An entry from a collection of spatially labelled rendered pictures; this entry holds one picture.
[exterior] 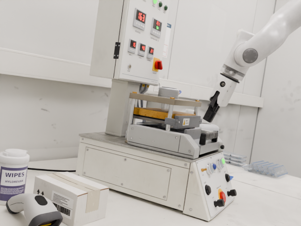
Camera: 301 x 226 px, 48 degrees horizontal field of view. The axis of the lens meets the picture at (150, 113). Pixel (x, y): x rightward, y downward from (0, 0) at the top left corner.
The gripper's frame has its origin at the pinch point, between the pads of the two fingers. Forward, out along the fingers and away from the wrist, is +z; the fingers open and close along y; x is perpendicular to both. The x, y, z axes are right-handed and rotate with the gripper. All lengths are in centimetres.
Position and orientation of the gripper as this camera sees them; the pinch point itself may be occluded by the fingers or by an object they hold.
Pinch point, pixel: (209, 115)
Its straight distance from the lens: 124.5
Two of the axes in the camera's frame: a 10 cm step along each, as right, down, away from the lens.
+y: 4.6, -0.1, 8.9
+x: -7.8, -4.8, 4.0
